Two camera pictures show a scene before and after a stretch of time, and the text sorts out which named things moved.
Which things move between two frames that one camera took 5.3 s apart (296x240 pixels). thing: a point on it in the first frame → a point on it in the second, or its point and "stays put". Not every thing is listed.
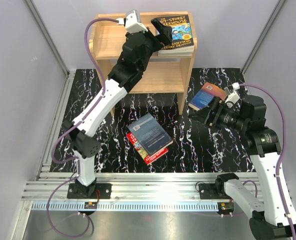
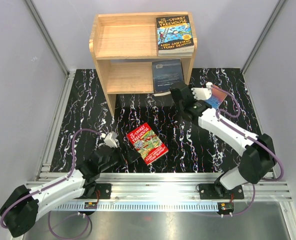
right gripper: x=201 y=116 → x=190 y=91
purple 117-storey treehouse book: x=181 y=51 stays put
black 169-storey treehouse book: x=182 y=36 stays put
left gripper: x=164 y=36 → x=130 y=155
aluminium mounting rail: x=52 y=187 stays put
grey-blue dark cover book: x=150 y=133 → x=166 y=73
